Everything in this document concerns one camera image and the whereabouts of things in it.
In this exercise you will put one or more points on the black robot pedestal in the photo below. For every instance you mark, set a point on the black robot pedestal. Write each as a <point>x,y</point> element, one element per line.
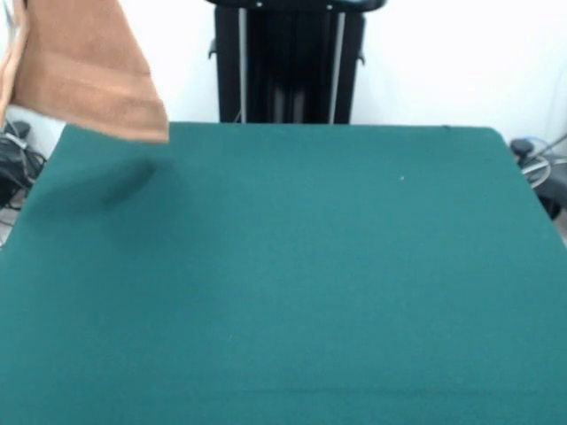
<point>288,66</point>

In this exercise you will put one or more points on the black round caster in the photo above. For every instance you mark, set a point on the black round caster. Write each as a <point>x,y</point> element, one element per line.
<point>522,147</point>

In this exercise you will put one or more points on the tan terry towel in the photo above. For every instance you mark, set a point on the tan terry towel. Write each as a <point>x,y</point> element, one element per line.
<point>88,79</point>

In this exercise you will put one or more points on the dark green table cloth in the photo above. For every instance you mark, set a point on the dark green table cloth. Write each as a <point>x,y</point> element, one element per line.
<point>288,265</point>

